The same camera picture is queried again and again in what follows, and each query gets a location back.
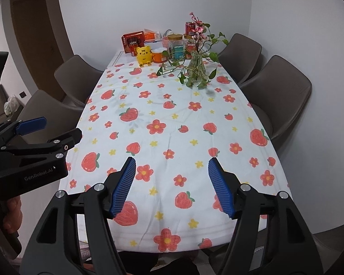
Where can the orange tissue pack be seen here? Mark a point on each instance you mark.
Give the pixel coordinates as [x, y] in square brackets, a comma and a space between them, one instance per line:
[152, 35]

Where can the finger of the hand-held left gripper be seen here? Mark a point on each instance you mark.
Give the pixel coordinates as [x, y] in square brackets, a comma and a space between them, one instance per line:
[31, 125]
[63, 140]

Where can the floral strawberry tablecloth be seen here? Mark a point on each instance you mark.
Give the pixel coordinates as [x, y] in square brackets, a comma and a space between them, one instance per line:
[172, 137]

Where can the grey sofa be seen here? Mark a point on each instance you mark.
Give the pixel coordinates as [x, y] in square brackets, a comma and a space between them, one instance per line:
[1, 118]

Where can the pink cup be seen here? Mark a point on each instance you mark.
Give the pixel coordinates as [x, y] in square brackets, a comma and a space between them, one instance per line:
[164, 41]

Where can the pink flower branch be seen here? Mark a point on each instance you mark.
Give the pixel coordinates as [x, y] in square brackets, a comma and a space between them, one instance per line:
[197, 25]

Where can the white plastic bag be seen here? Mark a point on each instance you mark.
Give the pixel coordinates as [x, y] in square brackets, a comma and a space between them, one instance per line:
[11, 106]

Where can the person's left hand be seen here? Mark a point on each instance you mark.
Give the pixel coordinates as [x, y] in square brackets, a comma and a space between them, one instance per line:
[13, 213]

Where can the red gift box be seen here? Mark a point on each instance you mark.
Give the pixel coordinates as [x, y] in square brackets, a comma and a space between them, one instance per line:
[132, 38]

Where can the grey brown dining chair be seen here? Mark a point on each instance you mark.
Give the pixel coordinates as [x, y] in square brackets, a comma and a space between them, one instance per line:
[283, 91]
[46, 106]
[243, 51]
[74, 77]

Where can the red drink can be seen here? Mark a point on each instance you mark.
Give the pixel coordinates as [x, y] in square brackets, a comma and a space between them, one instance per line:
[189, 28]

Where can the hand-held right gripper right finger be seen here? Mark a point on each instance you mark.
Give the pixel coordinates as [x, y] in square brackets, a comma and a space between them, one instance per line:
[220, 189]

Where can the dark wall switch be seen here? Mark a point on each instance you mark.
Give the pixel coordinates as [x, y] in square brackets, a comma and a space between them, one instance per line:
[23, 94]

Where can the red label jar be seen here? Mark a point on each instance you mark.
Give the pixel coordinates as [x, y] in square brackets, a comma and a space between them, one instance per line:
[190, 45]

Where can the glass vase with plants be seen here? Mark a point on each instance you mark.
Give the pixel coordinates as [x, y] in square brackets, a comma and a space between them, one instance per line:
[215, 56]

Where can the yellow tiger toy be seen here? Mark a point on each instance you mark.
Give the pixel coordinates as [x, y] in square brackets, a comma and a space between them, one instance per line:
[144, 55]

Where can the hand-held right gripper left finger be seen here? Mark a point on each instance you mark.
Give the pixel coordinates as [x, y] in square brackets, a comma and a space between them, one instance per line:
[123, 189]

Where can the gold lid glass jar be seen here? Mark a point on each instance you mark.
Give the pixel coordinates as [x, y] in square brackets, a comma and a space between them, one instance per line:
[175, 41]

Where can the teal label jar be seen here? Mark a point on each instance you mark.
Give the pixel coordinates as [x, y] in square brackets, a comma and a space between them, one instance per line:
[177, 53]

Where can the brown door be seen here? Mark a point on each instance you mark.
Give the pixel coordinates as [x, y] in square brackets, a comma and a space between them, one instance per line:
[37, 34]

